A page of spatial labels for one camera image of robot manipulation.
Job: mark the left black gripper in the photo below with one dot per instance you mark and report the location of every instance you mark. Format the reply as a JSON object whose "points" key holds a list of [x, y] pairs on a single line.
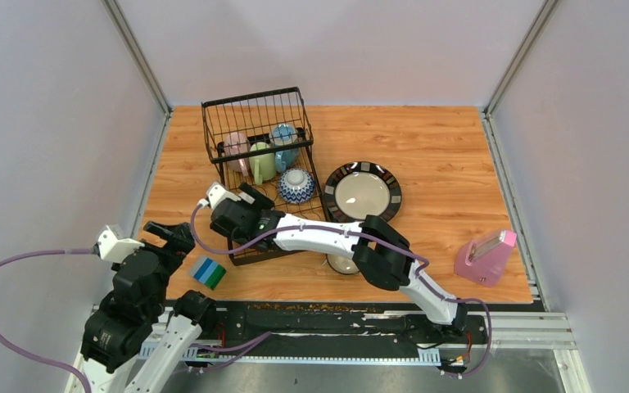
{"points": [[178, 235]]}

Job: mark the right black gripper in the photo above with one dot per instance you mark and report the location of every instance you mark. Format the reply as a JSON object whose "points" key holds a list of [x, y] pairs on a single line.
{"points": [[262, 204]]}

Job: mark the light green mug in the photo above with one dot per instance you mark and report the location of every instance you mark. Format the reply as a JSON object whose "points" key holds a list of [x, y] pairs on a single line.
{"points": [[263, 167]]}

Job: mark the white black bowl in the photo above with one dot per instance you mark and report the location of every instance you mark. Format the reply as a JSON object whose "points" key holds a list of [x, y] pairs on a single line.
{"points": [[296, 186]]}

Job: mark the pink ceramic mug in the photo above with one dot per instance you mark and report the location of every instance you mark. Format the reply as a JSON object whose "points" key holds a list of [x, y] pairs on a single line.
{"points": [[236, 143]]}

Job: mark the blue butterfly mug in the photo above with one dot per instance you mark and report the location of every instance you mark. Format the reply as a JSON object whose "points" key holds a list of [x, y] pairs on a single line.
{"points": [[283, 136]]}

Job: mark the dark brown speckled bowl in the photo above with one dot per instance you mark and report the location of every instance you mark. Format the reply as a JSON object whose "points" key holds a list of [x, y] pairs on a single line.
{"points": [[342, 265]]}

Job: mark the black rimmed white plate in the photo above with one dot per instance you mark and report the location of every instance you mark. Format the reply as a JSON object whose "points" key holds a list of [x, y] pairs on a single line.
{"points": [[361, 188]]}

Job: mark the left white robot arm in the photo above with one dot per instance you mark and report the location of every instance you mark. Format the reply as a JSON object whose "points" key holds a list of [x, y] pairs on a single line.
{"points": [[115, 333]]}

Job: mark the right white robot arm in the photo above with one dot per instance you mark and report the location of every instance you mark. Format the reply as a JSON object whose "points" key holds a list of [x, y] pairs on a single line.
{"points": [[379, 252]]}

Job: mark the blue green striped sponge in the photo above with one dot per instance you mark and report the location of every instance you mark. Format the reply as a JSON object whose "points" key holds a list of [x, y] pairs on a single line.
{"points": [[208, 272]]}

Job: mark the pink box with mirror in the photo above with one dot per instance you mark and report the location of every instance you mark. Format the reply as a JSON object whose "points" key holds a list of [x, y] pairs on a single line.
{"points": [[483, 260]]}

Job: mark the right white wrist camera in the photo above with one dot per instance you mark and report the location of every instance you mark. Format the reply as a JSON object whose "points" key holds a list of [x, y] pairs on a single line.
{"points": [[215, 194]]}

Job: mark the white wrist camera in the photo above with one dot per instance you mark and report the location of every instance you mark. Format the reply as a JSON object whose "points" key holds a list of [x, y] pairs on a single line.
{"points": [[215, 194], [112, 247]]}

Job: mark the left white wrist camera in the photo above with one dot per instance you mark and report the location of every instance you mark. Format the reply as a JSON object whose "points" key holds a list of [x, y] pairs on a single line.
{"points": [[112, 247]]}

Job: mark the black wire dish rack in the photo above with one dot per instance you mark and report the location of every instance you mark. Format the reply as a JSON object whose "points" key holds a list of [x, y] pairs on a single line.
{"points": [[256, 115]]}

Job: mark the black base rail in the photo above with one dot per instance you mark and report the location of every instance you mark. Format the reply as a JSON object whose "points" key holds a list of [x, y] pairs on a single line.
{"points": [[367, 333]]}

